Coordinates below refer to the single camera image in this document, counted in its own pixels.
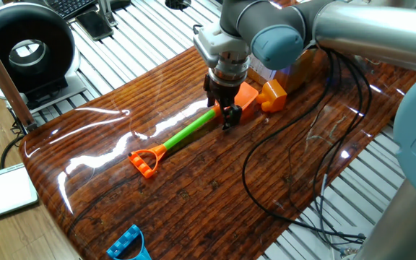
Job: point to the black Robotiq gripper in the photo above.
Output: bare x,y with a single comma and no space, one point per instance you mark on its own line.
224,92

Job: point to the orange toy shovel green shaft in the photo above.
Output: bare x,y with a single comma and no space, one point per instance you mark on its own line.
190,130

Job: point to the orange grid toy block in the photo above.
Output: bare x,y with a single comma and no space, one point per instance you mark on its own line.
273,97

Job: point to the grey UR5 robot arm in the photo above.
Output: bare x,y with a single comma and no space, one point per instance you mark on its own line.
356,32

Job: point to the taped cardboard box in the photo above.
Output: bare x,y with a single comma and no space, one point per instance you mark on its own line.
298,72

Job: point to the wood-grain table mat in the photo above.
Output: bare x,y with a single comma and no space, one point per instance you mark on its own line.
193,187

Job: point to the grey metal stand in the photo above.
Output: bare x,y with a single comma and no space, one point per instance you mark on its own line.
106,12

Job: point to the blue toy tool yellow shaft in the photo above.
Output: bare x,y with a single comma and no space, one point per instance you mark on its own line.
126,240

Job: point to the black smartphone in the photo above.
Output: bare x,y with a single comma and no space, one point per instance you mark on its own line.
94,25

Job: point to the black keyboard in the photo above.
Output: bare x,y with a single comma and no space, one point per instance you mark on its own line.
70,7

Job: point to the brown wooden pole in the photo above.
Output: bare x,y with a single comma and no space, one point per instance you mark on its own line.
2,77

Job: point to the white tablet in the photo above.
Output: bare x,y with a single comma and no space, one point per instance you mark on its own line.
2,191

